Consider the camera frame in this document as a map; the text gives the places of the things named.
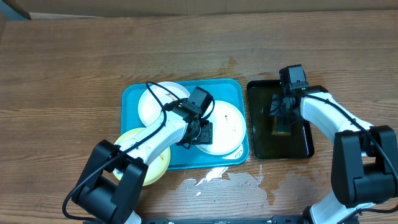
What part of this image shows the black tray with water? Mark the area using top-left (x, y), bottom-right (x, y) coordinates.
top-left (247, 80), bottom-right (315, 159)

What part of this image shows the blue plastic tray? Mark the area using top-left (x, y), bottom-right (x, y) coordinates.
top-left (121, 78), bottom-right (250, 170)

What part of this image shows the green yellow sponge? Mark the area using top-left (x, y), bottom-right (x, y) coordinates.
top-left (272, 117), bottom-right (292, 136)

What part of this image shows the large white plate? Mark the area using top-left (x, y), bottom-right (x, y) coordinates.
top-left (197, 100), bottom-right (246, 156)

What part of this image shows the small white plate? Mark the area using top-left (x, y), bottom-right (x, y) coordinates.
top-left (138, 82), bottom-right (190, 126)

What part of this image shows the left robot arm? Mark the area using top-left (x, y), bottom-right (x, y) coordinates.
top-left (64, 105), bottom-right (213, 223)

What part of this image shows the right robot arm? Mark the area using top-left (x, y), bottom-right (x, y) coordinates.
top-left (269, 86), bottom-right (397, 223)

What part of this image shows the yellow plate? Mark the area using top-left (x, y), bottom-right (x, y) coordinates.
top-left (115, 128), bottom-right (171, 186)

